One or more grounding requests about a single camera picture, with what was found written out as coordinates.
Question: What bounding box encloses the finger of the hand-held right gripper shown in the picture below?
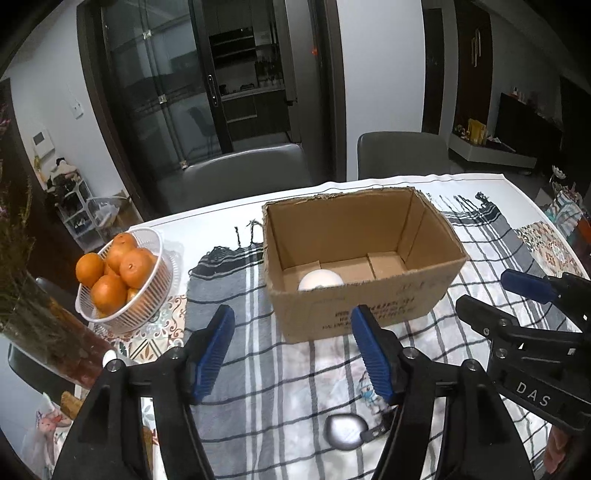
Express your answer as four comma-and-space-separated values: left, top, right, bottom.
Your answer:
455, 295, 583, 357
500, 269, 591, 320

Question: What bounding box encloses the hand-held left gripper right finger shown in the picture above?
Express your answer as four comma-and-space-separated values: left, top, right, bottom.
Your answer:
351, 304, 529, 480

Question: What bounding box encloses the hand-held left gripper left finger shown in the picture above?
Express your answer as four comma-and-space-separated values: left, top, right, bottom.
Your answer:
53, 305, 236, 480

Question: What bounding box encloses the brown cardboard box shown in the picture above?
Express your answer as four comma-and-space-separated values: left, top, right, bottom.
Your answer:
262, 187, 469, 344

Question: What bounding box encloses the pink round plastic device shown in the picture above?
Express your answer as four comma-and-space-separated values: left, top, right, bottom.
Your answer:
298, 270, 345, 291

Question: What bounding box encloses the person's right hand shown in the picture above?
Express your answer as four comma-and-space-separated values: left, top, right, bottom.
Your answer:
542, 422, 576, 476

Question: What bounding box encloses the patterned chair cushion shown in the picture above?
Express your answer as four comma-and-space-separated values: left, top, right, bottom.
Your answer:
545, 189, 591, 251

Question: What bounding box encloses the grey white plaid cloth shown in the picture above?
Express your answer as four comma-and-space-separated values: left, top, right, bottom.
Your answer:
139, 191, 583, 480

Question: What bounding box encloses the black metal clip tool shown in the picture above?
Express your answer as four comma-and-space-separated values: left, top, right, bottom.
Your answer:
359, 418, 394, 442

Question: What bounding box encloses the silver metal ball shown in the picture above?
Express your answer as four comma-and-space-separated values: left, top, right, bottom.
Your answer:
324, 413, 371, 450

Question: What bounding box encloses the white plastic fruit basket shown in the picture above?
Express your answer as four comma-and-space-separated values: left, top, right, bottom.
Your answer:
75, 226, 172, 334

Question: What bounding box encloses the white low bench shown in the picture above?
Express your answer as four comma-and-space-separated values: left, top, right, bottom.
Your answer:
450, 134, 539, 170

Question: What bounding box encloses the black low cabinet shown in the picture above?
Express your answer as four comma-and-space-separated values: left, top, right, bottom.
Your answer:
499, 92, 564, 163

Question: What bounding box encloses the white plastic bag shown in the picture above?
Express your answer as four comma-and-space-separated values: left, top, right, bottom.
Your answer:
90, 198, 119, 228

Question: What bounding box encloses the grey dining chair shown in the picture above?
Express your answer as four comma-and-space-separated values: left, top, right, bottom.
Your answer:
178, 143, 315, 214
357, 131, 450, 181

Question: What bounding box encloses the white shoe rack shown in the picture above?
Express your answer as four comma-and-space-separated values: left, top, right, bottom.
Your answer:
46, 157, 117, 251

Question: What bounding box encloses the dark wooden door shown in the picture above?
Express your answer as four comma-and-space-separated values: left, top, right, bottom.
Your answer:
455, 0, 495, 134

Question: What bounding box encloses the dark sliding glass door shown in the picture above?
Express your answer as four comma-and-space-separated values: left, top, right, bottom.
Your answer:
76, 0, 348, 223

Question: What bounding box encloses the white intercom panel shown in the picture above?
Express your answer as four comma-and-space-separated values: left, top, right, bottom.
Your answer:
31, 130, 55, 156

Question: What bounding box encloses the silver refrigerator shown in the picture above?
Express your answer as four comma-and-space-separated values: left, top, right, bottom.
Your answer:
272, 0, 320, 145

